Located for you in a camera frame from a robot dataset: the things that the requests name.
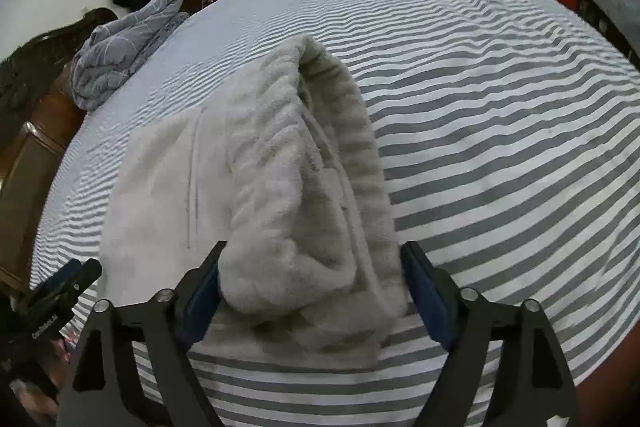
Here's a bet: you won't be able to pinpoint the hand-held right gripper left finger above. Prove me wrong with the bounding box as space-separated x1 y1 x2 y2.
56 241 228 427

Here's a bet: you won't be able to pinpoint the beige fleece pants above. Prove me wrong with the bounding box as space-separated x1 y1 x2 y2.
97 33 408 370

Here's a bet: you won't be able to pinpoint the blue-grey patterned quilt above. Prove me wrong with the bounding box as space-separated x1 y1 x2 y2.
69 0 191 112

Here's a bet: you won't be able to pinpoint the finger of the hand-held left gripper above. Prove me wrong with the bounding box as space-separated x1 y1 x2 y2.
30 258 83 303
67 258 103 303

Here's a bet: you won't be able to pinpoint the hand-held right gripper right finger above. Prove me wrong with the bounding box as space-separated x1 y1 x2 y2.
400 241 578 427

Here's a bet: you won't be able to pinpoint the dark wooden headboard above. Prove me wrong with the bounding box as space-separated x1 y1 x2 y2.
0 7 121 288

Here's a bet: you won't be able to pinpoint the grey striped bed sheet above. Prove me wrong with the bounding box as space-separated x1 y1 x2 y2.
30 0 640 427

